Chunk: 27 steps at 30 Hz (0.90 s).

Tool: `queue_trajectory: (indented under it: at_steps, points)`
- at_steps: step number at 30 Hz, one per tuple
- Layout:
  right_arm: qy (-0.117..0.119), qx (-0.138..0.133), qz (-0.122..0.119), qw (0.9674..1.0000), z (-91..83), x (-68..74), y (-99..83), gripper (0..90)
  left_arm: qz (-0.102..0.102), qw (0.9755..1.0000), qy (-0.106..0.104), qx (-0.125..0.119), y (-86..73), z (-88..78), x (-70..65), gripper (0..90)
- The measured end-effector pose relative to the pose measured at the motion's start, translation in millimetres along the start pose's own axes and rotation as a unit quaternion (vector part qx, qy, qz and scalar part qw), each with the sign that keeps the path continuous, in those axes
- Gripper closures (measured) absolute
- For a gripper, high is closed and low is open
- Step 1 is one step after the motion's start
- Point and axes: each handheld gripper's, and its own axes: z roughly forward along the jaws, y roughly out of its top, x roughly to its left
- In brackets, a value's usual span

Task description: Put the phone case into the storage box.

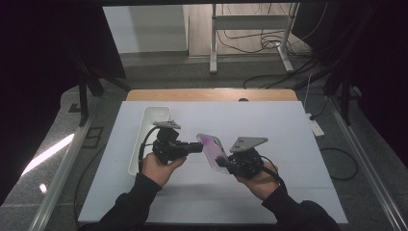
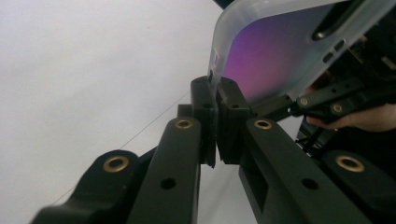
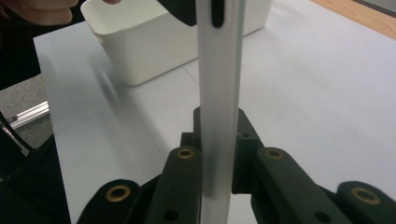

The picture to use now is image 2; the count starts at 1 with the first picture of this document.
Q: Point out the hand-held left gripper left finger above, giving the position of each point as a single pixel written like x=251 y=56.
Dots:
x=177 y=161

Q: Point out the white foam board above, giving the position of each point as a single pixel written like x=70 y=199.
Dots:
x=93 y=77

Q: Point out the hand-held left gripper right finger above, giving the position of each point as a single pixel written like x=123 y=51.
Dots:
x=280 y=168

